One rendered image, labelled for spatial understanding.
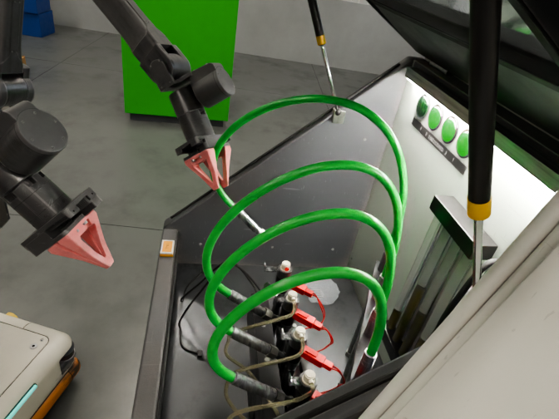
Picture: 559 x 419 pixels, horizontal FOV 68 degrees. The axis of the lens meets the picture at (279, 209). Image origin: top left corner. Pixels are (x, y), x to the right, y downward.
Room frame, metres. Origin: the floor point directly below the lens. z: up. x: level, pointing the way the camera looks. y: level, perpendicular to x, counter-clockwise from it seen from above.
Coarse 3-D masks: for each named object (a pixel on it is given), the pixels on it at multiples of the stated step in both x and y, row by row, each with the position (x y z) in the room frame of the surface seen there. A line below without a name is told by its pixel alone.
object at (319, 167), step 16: (336, 160) 0.54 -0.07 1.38; (352, 160) 0.54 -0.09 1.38; (288, 176) 0.52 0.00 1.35; (384, 176) 0.55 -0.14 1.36; (256, 192) 0.51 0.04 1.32; (240, 208) 0.50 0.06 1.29; (400, 208) 0.56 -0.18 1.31; (224, 224) 0.49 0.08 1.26; (400, 224) 0.56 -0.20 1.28; (208, 240) 0.49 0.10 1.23; (208, 256) 0.49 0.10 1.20; (208, 272) 0.49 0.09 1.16; (384, 272) 0.56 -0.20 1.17; (224, 288) 0.50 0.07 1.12
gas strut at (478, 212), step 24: (480, 0) 0.28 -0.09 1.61; (480, 24) 0.29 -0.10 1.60; (480, 48) 0.29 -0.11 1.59; (480, 72) 0.29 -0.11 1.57; (480, 96) 0.29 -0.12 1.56; (480, 120) 0.29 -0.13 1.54; (480, 144) 0.30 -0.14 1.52; (480, 168) 0.30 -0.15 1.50; (480, 192) 0.30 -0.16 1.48; (480, 216) 0.31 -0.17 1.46; (480, 240) 0.32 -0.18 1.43; (480, 264) 0.32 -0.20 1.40
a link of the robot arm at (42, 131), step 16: (0, 112) 0.40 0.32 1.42; (16, 112) 0.41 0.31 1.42; (32, 112) 0.43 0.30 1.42; (0, 128) 0.41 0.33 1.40; (16, 128) 0.40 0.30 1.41; (32, 128) 0.41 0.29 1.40; (48, 128) 0.43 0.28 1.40; (64, 128) 0.45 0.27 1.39; (0, 144) 0.40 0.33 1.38; (16, 144) 0.39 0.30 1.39; (32, 144) 0.39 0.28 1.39; (48, 144) 0.41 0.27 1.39; (64, 144) 0.43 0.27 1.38; (0, 160) 0.40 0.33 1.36; (16, 160) 0.40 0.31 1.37; (32, 160) 0.40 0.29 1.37; (48, 160) 0.42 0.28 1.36
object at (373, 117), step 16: (304, 96) 0.68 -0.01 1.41; (320, 96) 0.68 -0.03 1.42; (336, 96) 0.68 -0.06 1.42; (256, 112) 0.69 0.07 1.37; (368, 112) 0.67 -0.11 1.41; (384, 128) 0.66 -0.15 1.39; (224, 144) 0.71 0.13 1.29; (400, 160) 0.66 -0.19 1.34; (400, 176) 0.66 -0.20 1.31; (224, 192) 0.71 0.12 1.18; (400, 192) 0.65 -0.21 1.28
